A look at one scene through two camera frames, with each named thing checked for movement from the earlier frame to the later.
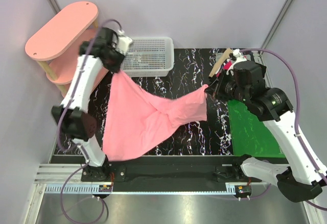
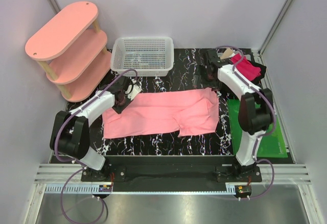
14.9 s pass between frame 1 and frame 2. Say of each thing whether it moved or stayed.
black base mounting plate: stayed
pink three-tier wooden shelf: stayed
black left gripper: moved
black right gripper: moved
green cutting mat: stayed
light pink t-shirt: moved
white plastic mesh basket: stayed
